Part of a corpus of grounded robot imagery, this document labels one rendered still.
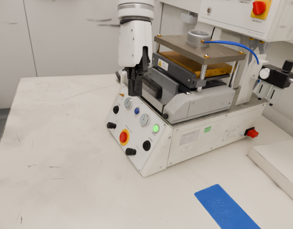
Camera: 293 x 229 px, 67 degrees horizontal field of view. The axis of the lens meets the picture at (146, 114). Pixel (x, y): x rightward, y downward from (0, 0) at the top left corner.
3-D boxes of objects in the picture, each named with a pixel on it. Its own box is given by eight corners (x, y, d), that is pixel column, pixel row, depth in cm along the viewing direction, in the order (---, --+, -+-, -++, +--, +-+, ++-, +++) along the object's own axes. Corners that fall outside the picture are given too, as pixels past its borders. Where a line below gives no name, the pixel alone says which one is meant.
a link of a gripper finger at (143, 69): (137, 36, 50) (129, 53, 55) (148, 62, 47) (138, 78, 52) (142, 36, 51) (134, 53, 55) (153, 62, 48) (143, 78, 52)
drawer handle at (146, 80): (138, 80, 80) (139, 69, 78) (161, 98, 70) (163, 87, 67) (133, 81, 79) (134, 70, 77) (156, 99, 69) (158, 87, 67)
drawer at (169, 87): (189, 77, 98) (193, 60, 94) (227, 99, 82) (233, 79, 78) (129, 86, 84) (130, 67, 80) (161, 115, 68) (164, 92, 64)
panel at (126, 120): (105, 124, 92) (124, 84, 87) (140, 173, 71) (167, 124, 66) (101, 123, 91) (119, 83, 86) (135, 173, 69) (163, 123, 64)
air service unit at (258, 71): (249, 91, 80) (264, 50, 72) (288, 111, 69) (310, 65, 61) (239, 93, 77) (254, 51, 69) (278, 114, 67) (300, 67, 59)
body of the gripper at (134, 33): (112, 19, 54) (113, 66, 57) (130, 11, 46) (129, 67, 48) (139, 22, 58) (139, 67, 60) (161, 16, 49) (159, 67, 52)
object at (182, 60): (191, 58, 92) (196, 35, 87) (233, 78, 76) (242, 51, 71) (156, 62, 84) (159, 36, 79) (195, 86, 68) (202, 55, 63)
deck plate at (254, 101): (206, 70, 110) (206, 68, 110) (268, 102, 86) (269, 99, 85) (121, 82, 89) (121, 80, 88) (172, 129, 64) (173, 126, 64)
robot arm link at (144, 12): (111, 9, 53) (111, 22, 54) (126, 1, 46) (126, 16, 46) (142, 14, 57) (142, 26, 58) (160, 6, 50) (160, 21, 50)
